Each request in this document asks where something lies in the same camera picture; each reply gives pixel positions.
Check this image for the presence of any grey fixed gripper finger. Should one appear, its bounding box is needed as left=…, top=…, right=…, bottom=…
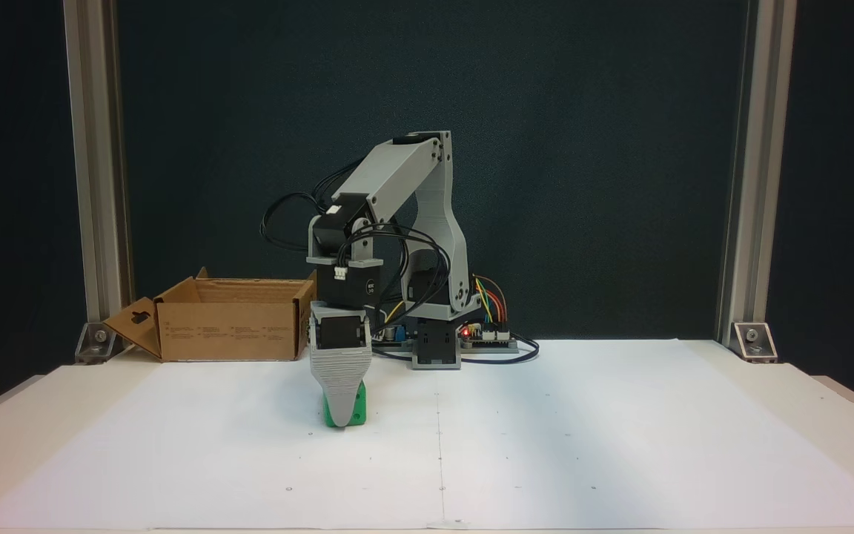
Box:
left=310, top=347, right=373, bottom=428

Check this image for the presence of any green die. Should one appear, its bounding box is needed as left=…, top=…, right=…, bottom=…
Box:
left=322, top=381, right=368, bottom=429

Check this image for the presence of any blue circuit board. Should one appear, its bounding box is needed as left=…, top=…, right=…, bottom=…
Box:
left=371, top=321, right=417, bottom=351

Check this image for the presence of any brown cardboard box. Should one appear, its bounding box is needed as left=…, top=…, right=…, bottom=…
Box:
left=105, top=268, right=320, bottom=363

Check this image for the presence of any circuit board with jumper headers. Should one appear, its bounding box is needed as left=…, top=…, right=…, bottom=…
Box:
left=460, top=320, right=518, bottom=351

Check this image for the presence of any white paper sheet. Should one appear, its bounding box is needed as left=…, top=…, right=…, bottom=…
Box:
left=0, top=339, right=854, bottom=532

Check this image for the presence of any black servo cable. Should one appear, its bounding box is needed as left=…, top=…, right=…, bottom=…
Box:
left=259, top=159, right=365, bottom=254
left=334, top=222, right=452, bottom=332

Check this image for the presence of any yellow jumper wire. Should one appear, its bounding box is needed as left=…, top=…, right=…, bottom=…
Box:
left=473, top=277, right=493, bottom=326

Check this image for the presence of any orange jumper wire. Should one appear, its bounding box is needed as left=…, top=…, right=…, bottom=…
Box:
left=471, top=274, right=509, bottom=327

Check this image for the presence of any black power cable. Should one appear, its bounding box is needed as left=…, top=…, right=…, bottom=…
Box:
left=460, top=335, right=540, bottom=366

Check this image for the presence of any metal corner bracket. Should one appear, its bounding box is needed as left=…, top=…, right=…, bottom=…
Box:
left=75, top=321, right=128, bottom=364
left=731, top=321, right=778, bottom=363

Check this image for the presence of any aluminium frame post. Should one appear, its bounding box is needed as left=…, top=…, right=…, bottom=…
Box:
left=716, top=0, right=798, bottom=349
left=62, top=0, right=133, bottom=327

